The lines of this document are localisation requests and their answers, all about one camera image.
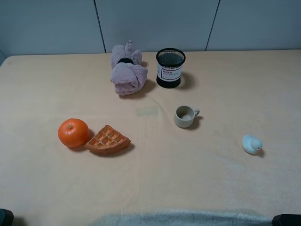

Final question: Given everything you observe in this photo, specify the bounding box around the brown waffle wedge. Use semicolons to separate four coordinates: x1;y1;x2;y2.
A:
85;125;131;155

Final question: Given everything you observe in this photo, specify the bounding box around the black left corner object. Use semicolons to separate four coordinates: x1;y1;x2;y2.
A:
0;209;14;226

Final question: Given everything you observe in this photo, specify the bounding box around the black mesh pen cup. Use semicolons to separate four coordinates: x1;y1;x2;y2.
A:
156;48;186;89

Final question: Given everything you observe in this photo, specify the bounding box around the black right corner object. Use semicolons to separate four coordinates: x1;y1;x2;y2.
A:
272;214;301;226

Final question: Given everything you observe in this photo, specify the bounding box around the white rubber duck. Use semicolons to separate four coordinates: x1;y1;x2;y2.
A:
242;134;263;154

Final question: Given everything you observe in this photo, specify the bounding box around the small grey ceramic mug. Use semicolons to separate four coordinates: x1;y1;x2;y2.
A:
174;105;200;128

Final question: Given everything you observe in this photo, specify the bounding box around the orange mandarin fruit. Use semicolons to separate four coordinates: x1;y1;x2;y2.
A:
58;118;90;148

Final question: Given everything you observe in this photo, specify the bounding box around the pink folded towel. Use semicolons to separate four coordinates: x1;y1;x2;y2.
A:
111;40;148;96

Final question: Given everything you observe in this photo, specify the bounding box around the black corner object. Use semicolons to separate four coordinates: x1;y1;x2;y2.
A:
0;209;14;226
272;214;301;226

